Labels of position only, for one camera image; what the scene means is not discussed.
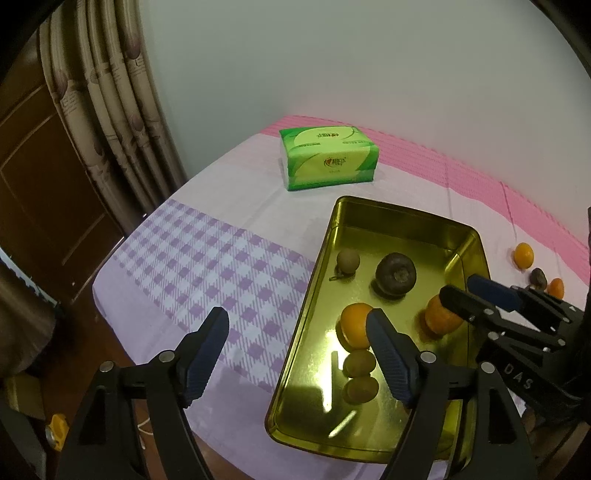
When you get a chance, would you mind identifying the large dark brown round fruit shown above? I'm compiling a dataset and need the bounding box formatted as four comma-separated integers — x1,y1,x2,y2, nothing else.
375,252,416,296

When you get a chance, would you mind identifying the gold metal tin tray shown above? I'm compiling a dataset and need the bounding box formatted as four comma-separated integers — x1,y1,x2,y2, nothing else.
264,196,491,463

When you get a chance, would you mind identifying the cardboard box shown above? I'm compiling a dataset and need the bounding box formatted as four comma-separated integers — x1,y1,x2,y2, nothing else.
4,374,47,421

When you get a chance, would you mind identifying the green tissue pack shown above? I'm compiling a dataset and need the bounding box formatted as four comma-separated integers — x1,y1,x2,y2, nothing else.
278,126,379,191

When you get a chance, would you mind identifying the small brown longan with stem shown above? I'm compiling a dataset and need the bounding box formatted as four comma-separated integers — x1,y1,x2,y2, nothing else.
329,249,360,281

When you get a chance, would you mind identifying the brown wooden door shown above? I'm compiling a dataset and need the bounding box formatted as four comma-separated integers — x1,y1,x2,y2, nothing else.
0,51,125,305

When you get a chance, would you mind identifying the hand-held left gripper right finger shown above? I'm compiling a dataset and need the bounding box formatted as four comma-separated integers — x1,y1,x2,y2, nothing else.
366,308,539,480

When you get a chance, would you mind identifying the beige patterned curtain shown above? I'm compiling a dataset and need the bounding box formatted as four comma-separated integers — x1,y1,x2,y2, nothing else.
37,0,188,236

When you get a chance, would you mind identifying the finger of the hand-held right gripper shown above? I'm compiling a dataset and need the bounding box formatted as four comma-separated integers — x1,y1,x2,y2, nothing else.
440,285,566,354
467,274,580,330

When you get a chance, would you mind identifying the yellow toy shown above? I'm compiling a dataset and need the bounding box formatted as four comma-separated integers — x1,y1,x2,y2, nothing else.
46,414,70,450

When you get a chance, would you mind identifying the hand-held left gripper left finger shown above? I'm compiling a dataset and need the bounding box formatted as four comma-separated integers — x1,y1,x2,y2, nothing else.
62,306,230,480

